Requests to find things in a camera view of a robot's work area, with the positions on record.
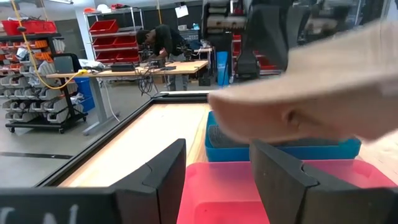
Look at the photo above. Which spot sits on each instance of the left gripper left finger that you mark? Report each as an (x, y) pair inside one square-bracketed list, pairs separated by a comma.
[(161, 193)]

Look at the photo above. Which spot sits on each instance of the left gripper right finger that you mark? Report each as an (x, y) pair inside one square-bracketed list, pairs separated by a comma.
[(280, 193)]

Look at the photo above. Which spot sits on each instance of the dark grey baseball cap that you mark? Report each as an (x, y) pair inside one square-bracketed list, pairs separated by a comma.
[(224, 138)]

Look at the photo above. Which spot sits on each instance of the tan baseball cap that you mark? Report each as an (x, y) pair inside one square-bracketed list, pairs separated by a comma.
[(311, 93)]

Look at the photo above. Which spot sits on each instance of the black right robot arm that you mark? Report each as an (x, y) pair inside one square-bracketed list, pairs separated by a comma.
[(267, 37)]

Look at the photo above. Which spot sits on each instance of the pink translucent plastic bin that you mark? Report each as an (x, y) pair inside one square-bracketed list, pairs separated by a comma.
[(224, 193)]

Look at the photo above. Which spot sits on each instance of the blue plastic bin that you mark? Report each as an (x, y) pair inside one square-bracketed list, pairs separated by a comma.
[(227, 154)]

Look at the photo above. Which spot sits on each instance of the blue tub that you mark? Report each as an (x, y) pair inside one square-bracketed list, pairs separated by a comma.
[(85, 93)]

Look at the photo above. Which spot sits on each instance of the wooden work table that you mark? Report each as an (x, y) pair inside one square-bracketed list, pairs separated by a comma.
[(183, 67)]

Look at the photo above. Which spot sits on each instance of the flat black box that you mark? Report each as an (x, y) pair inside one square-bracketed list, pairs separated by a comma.
[(122, 67)]

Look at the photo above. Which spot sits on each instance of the tall blue container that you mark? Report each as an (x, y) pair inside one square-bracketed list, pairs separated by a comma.
[(222, 68)]

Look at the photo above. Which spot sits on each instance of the red storage bin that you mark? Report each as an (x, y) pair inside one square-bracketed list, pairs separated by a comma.
[(115, 42), (104, 26), (118, 56)]

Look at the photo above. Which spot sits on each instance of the white cloth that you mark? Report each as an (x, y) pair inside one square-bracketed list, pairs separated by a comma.
[(91, 64)]

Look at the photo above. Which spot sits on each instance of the rolling rack of grey bins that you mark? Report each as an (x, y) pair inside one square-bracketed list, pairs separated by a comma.
[(37, 105)]

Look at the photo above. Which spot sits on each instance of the person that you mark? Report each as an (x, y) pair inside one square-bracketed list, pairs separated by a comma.
[(164, 40)]

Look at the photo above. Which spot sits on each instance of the black grey monitor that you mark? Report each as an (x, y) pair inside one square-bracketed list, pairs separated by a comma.
[(63, 63)]

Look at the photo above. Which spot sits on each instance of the black storage shelf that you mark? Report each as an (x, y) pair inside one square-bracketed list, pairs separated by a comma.
[(222, 40)]

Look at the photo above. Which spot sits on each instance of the white paper sheet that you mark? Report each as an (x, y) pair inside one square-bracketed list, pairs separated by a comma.
[(182, 11)]

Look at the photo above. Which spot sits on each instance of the red crate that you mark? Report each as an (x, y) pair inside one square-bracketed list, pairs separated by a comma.
[(37, 27)]

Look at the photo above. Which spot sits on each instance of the black aluminium rig frame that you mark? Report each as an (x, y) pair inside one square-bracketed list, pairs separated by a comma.
[(102, 140)]

